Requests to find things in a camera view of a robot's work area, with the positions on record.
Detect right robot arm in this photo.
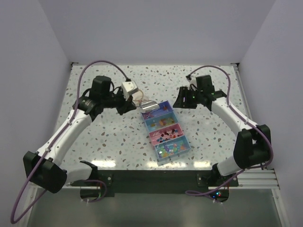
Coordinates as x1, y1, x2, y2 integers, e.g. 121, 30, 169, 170
173, 75, 273, 186

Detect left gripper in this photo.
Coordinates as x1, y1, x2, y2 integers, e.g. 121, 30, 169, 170
102, 87, 137, 115

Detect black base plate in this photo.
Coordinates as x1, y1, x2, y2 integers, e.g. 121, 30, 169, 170
71, 170, 239, 199

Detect purple candy box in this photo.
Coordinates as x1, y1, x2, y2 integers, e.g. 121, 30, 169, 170
142, 101, 173, 120

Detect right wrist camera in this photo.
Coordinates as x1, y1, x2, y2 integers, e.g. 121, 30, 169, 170
186, 75, 197, 89

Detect metal scoop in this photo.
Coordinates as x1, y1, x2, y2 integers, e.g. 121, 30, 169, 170
139, 100, 160, 113

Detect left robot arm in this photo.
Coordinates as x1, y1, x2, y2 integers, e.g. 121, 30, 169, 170
23, 76, 139, 193

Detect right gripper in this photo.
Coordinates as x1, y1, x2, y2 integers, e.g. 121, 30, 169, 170
173, 87, 203, 109

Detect aluminium frame rail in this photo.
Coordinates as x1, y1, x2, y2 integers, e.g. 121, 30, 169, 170
234, 63, 285, 227

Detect light blue candy box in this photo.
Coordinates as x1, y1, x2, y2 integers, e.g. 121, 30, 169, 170
154, 136, 191, 162

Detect gold jar lid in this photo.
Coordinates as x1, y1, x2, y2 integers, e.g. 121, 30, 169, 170
132, 90, 144, 102

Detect clear plastic jar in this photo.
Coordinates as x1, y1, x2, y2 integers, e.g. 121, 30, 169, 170
132, 93, 149, 107

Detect pink candy box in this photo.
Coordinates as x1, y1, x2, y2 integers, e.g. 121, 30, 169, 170
149, 123, 184, 146

